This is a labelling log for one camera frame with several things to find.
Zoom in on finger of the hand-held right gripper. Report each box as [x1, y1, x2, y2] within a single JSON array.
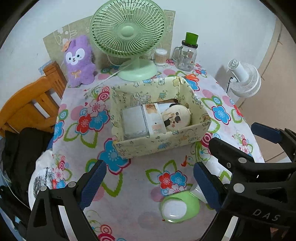
[[251, 122, 296, 161], [209, 137, 289, 195]]

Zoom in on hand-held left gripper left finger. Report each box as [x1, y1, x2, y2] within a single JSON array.
[[27, 159, 107, 241]]

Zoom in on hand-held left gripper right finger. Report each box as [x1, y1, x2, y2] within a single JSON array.
[[193, 161, 232, 241]]

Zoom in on white charger box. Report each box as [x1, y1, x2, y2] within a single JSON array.
[[190, 160, 232, 203]]

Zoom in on green and white hand warmer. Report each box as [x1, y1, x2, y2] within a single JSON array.
[[160, 190, 200, 224]]

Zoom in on cream bear-shaped compact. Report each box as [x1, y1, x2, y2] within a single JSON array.
[[161, 104, 192, 129]]

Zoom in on cartoon print storage box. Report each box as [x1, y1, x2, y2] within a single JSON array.
[[111, 76, 211, 159]]

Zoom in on clear white plastic case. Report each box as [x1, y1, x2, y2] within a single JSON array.
[[122, 105, 148, 139]]

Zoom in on white printed box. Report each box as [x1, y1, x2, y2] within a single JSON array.
[[142, 103, 167, 137]]

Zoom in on beige cabinet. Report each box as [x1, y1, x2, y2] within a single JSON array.
[[258, 19, 296, 163]]

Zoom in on white printed shirt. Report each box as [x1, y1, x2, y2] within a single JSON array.
[[29, 151, 60, 204]]

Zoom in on white standing fan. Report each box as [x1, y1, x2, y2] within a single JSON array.
[[228, 59, 262, 99]]

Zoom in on black clothing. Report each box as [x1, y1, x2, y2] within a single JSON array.
[[0, 127, 55, 209]]

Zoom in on glass mug with green lid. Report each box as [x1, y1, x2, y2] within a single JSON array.
[[172, 32, 199, 71]]

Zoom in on cotton swab container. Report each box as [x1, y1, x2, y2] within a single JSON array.
[[154, 49, 168, 66]]

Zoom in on purple plush bunny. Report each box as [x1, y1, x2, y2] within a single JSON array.
[[61, 35, 99, 88]]

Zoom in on green desk fan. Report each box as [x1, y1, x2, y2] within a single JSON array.
[[89, 0, 166, 81]]

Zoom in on white fan power cord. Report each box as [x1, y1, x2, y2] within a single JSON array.
[[92, 58, 130, 88]]

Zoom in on blue wall sticker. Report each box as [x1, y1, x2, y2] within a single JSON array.
[[38, 60, 51, 75]]

